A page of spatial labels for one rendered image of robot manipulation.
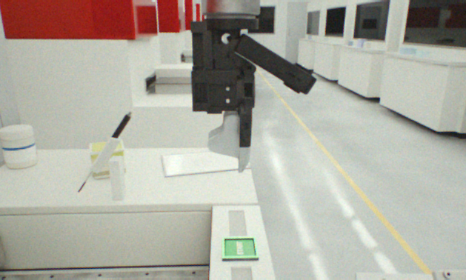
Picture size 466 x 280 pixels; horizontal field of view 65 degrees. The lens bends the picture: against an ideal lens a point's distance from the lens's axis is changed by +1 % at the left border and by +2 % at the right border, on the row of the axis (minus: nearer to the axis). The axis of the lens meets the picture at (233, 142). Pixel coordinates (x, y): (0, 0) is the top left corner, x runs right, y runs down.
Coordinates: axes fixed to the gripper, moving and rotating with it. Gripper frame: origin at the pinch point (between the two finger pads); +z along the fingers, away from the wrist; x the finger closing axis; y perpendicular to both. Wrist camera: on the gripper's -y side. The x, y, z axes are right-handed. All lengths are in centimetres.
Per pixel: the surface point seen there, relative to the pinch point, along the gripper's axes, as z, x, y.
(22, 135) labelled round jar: 6, -36, 51
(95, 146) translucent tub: 7.4, -31.2, 32.6
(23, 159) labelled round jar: 12, -35, 52
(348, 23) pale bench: -24, -794, -282
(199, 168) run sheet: 13.9, -32.6, 8.9
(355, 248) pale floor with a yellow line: 111, -139, -77
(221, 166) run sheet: 13.9, -33.9, 3.7
